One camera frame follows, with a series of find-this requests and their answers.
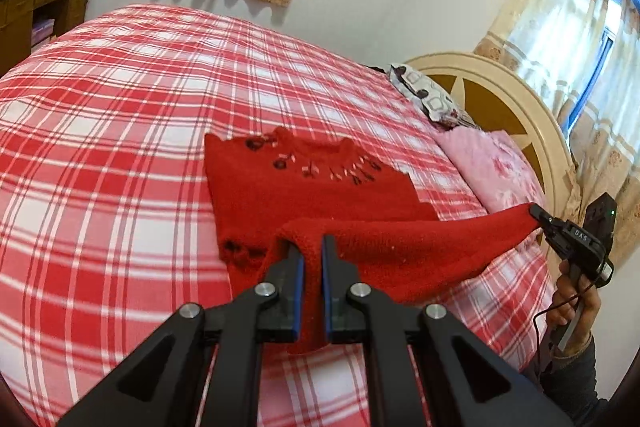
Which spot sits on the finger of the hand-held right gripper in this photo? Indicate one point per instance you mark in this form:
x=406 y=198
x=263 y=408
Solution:
x=542 y=217

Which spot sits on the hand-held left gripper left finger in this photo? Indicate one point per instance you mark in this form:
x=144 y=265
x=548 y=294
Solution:
x=299 y=292

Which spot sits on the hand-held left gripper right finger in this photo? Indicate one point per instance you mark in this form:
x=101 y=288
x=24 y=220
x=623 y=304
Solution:
x=326 y=292

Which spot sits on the red knitted sweater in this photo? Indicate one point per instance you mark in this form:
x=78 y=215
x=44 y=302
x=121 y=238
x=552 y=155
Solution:
x=310 y=202

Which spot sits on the person's right forearm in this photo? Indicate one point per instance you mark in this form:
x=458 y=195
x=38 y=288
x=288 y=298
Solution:
x=575 y=377

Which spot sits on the person's right hand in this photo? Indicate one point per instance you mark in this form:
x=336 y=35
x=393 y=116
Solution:
x=565 y=297

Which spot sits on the pink floral pillow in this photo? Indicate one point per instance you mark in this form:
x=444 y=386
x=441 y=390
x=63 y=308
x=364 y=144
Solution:
x=485 y=162

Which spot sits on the cream wooden headboard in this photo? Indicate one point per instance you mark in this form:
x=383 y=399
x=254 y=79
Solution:
x=500 y=72

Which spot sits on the grey patterned pillow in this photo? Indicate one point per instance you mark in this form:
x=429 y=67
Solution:
x=425 y=92

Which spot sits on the red plaid bedsheet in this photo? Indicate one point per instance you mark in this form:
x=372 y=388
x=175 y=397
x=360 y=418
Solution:
x=125 y=132

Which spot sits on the purple storage box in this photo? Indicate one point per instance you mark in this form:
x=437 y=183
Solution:
x=42 y=34

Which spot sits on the brown wooden desk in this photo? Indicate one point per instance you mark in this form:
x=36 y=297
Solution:
x=65 y=7

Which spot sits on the blue window frame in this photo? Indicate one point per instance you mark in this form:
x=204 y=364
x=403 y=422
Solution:
x=602 y=52

